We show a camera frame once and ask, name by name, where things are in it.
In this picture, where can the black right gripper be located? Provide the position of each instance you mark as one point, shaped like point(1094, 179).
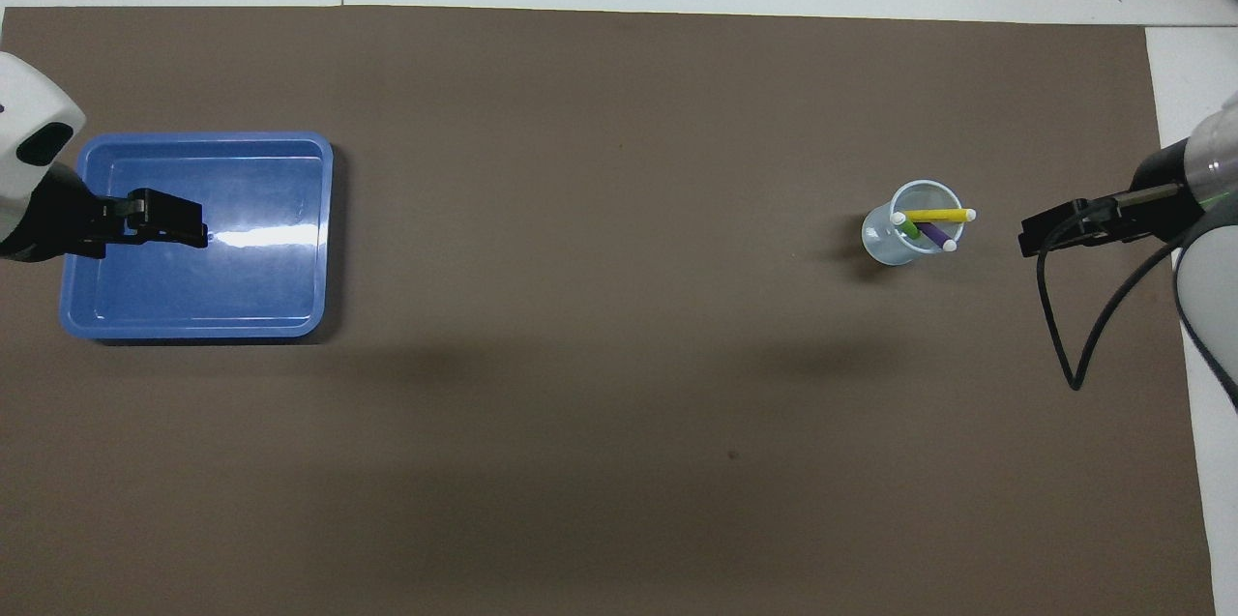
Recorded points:
point(1161, 200)

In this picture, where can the blue plastic tray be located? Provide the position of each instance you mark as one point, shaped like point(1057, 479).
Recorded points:
point(193, 297)

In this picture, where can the brown table mat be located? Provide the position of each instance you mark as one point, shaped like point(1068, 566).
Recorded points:
point(580, 307)

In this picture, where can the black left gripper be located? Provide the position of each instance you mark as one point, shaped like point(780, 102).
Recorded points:
point(68, 220)

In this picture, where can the purple pen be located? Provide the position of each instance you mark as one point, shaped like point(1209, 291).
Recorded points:
point(935, 233)

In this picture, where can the yellow pen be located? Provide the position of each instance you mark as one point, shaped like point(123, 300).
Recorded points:
point(943, 215)

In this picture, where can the clear plastic cup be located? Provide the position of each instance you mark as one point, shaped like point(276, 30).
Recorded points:
point(885, 244)

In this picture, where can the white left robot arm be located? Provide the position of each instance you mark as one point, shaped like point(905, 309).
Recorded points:
point(29, 113)

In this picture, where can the green pen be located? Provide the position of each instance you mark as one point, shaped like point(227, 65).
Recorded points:
point(904, 225)

